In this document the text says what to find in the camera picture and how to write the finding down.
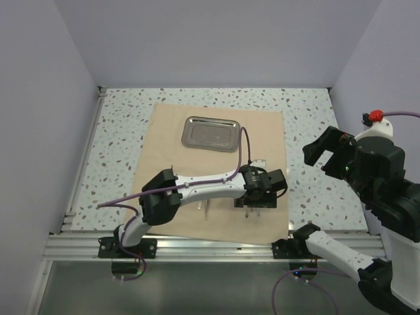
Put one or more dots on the aluminium left side rail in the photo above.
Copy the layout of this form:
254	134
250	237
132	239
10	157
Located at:
69	212

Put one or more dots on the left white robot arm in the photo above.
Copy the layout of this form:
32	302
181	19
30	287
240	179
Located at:
160	199

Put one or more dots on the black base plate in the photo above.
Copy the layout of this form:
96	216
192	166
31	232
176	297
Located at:
110	249
291	249

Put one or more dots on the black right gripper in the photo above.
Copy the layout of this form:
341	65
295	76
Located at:
334	139

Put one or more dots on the aluminium rail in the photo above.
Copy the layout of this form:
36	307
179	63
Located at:
69	212
85	247

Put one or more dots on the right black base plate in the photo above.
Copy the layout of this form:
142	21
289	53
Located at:
291	249

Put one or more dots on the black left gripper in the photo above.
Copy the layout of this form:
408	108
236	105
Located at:
268	200

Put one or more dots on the steel instrument tray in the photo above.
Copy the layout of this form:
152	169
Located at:
220	135

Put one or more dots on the aluminium front rail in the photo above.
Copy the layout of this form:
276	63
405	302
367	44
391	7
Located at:
85	247

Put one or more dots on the beige cloth wrap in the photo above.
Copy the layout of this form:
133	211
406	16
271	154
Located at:
261	139

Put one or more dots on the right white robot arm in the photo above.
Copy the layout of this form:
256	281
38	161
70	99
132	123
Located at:
391	286

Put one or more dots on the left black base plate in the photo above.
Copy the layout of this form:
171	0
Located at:
110	249

